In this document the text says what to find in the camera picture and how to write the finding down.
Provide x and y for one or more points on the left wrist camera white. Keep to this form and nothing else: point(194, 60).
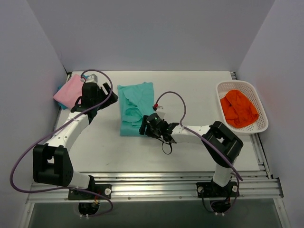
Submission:
point(89, 79)

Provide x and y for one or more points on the pink folded t-shirt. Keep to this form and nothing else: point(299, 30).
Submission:
point(69, 92)

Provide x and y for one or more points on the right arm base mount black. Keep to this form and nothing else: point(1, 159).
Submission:
point(212, 190)

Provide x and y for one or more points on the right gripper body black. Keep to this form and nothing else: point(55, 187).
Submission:
point(144, 126)

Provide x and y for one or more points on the white perforated plastic basket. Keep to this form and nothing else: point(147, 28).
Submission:
point(261, 124)

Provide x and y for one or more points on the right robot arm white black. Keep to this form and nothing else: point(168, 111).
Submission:
point(221, 143)

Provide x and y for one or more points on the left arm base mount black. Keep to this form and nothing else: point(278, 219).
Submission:
point(99, 191)

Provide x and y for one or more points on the teal folded t-shirt underneath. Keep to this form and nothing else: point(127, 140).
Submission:
point(62, 104)

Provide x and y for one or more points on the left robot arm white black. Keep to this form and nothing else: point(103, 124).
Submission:
point(51, 161)

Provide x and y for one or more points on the aluminium rail frame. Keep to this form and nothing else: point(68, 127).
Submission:
point(140, 172)

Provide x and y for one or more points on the orange crumpled t-shirt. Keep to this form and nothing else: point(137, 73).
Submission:
point(239, 112)

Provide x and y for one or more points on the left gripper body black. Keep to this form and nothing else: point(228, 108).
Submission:
point(104, 95)

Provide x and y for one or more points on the teal t-shirt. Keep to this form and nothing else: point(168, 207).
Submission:
point(135, 101)

